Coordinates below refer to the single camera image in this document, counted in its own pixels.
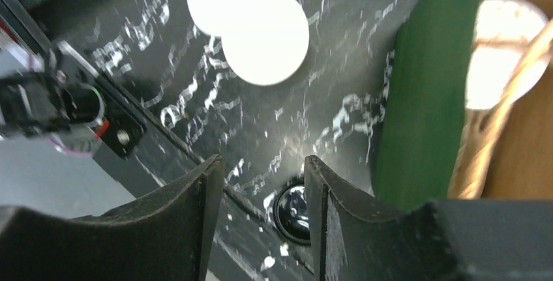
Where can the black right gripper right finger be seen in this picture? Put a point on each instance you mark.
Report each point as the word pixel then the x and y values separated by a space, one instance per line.
pixel 354 236

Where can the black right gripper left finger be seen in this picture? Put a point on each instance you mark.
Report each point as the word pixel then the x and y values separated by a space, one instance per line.
pixel 164 235

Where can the green paper bag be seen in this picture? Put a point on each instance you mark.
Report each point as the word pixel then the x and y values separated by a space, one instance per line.
pixel 432 146

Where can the green paper cup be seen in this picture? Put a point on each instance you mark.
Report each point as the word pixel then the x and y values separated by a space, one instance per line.
pixel 268 42

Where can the single black cup lid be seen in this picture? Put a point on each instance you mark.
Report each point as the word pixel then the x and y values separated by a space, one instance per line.
pixel 290 214

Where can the white cup lid stack front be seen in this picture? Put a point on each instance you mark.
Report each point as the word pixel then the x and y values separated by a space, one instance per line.
pixel 214 0

